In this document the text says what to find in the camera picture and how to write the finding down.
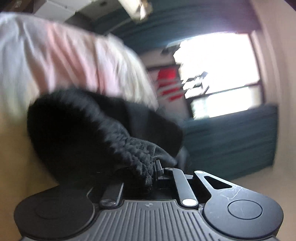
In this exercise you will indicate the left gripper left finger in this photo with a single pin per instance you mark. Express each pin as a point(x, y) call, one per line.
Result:
point(66, 209)

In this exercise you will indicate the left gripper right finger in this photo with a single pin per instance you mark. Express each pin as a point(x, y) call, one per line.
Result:
point(225, 206)

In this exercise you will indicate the black pants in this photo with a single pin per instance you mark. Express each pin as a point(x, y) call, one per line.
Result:
point(77, 133)

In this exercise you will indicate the teal curtain left of window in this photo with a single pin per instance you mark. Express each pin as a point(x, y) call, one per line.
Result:
point(233, 145)

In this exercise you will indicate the teal curtain of window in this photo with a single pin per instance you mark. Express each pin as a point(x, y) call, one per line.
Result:
point(233, 145)
point(173, 21)

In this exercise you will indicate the pastel tie-dye bed cover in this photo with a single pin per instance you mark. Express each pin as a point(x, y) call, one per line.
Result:
point(40, 56)

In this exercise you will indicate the white dressing table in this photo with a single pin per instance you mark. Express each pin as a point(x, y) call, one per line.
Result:
point(47, 7)

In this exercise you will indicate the teal curtain right of window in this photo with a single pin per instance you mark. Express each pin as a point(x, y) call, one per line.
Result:
point(173, 21)

